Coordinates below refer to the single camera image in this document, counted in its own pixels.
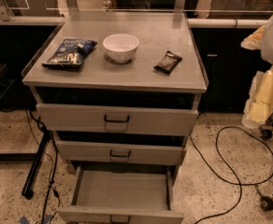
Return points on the grey drawer cabinet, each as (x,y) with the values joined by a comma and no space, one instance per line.
(101,81)

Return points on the clear water bottle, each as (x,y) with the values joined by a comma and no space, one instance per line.
(107,4)

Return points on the grey drawer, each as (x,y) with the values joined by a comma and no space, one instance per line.
(121,194)
(110,152)
(117,119)

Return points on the black stand leg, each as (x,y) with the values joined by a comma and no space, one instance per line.
(27,190)

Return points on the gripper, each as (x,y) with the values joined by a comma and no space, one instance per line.
(259,105)

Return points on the blue chip bag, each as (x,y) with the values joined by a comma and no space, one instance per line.
(70,54)

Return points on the blue tape on floor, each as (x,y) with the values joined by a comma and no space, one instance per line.
(25,220)

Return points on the black snack bar wrapper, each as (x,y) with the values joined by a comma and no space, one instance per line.
(168,63)

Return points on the white bowl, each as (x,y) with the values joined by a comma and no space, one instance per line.
(121,47)

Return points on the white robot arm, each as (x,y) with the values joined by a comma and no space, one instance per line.
(262,39)

